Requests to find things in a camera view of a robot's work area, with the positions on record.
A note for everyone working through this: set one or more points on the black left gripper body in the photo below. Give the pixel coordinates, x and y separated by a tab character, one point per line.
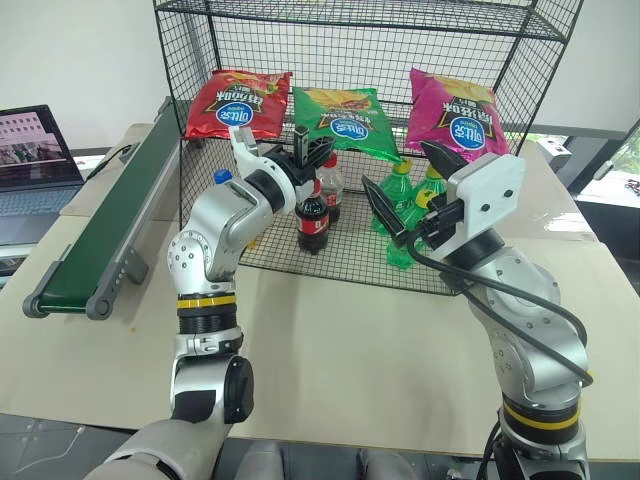
300	175

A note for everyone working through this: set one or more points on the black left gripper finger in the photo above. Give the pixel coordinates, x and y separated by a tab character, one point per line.
300	145
320	149

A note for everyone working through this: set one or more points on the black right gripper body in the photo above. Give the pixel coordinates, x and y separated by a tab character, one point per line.
442	220

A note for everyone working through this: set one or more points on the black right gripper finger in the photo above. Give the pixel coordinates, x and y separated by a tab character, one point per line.
442	159
382	206

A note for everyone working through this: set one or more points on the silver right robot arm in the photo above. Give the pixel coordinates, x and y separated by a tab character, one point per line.
530	320

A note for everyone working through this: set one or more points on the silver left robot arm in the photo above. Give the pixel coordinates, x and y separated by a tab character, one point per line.
210	225

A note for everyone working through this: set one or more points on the green conveyor belt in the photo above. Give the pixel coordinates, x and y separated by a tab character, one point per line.
115	210

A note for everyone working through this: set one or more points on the green soda bottle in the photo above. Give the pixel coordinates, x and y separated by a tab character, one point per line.
397	187
407	235

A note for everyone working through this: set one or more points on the cola bottle red cap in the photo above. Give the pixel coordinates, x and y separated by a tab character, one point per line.
334	192
312	225

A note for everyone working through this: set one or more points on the green chips bag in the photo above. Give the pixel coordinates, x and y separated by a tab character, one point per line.
350	122

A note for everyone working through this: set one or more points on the magenta chips bag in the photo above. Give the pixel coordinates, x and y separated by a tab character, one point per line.
455	120

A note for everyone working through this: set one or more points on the red chips bag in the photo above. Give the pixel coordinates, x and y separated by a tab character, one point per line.
235	107

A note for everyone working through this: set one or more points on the blue capped bottle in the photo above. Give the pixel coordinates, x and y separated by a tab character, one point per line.
222	176

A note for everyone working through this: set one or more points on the dark background furniture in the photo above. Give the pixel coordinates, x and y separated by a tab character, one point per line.
612	230

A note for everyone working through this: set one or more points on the grey laptop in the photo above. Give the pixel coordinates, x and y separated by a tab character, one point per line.
30	170

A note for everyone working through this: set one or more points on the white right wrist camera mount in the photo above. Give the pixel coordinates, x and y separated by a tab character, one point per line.
487	195

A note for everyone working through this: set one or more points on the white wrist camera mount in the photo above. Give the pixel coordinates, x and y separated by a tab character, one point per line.
246	155
487	195

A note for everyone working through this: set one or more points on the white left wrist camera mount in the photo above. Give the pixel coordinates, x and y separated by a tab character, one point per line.
246	155

